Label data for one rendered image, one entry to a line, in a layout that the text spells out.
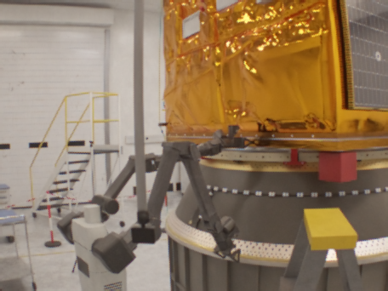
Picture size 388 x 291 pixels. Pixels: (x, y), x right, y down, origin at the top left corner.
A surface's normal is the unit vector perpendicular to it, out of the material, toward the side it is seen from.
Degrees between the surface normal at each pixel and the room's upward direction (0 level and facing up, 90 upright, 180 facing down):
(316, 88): 89
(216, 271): 90
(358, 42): 90
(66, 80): 90
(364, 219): 62
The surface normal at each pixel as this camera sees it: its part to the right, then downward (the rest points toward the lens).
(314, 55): -0.82, -0.05
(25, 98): 0.50, 0.02
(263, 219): -0.46, -0.43
